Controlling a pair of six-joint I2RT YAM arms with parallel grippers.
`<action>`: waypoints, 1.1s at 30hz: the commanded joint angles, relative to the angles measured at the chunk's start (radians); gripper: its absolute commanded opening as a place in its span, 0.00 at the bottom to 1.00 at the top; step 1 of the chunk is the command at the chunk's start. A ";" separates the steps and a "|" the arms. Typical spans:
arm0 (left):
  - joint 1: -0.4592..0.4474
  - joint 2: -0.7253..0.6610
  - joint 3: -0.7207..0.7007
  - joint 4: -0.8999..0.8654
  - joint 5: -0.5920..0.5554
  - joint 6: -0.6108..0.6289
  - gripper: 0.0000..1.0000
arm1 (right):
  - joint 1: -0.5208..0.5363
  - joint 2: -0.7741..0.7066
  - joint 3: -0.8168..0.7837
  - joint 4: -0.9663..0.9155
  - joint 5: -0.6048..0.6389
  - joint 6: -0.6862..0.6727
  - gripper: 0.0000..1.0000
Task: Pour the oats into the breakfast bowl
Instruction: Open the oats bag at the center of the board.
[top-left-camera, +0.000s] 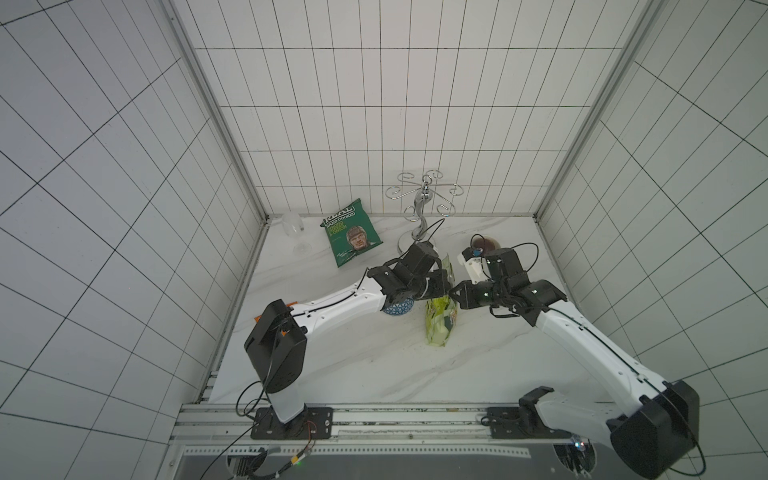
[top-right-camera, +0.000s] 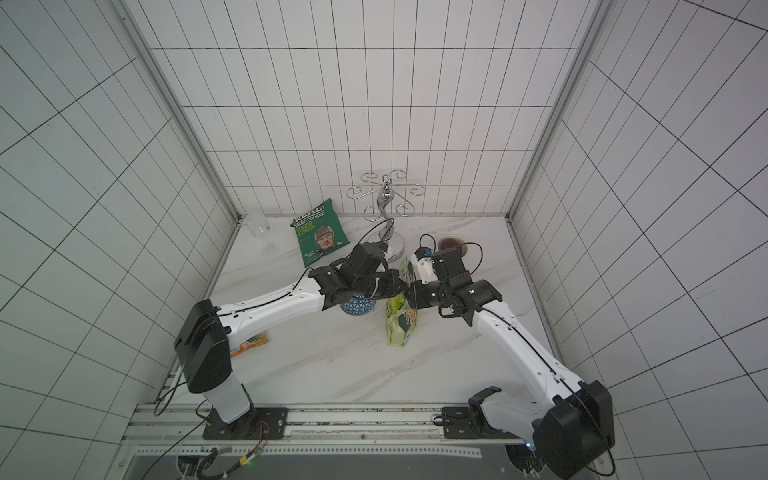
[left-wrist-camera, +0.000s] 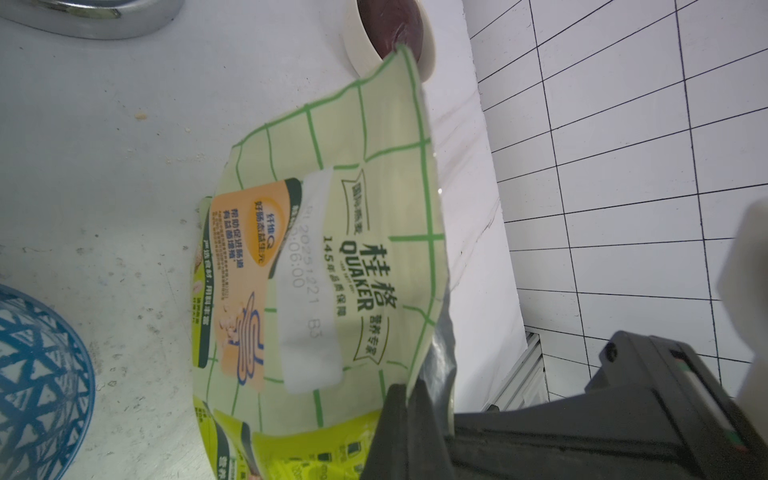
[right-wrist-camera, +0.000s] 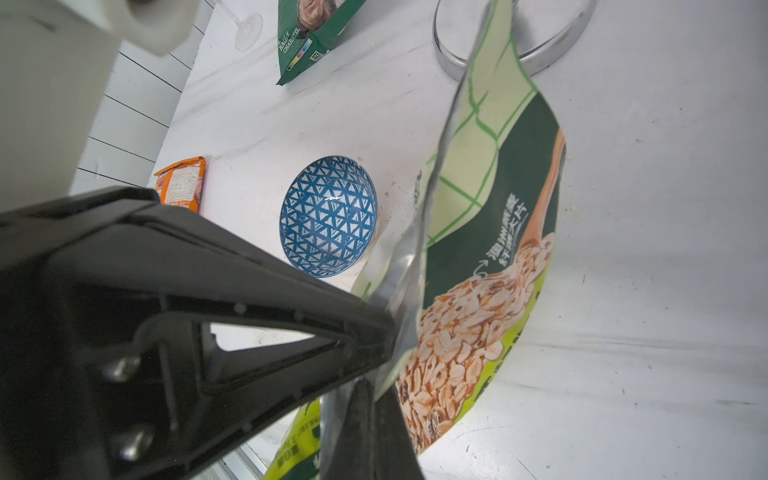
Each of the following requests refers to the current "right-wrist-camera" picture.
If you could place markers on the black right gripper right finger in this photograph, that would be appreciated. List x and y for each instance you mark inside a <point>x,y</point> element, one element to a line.
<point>365,438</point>

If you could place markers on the blue patterned breakfast bowl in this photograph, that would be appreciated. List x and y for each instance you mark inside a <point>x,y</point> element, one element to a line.
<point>328,217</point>

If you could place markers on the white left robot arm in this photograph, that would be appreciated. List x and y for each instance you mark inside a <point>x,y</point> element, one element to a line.
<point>56,58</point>

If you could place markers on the green oats bag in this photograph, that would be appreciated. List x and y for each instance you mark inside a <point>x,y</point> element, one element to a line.
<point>468,271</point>

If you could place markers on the orange snack packet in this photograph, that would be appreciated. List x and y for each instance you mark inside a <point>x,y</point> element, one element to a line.
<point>181,184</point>

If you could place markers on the green crisps bag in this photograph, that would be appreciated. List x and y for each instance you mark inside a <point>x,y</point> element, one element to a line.
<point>308,30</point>

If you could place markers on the chrome mug tree stand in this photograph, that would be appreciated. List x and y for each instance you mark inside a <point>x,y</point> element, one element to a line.
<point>543,31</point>

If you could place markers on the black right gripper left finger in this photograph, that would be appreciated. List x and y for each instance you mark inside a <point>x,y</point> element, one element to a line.
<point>142,341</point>

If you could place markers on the clear wine glass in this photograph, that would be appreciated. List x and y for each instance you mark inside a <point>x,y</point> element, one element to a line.
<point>249,29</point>

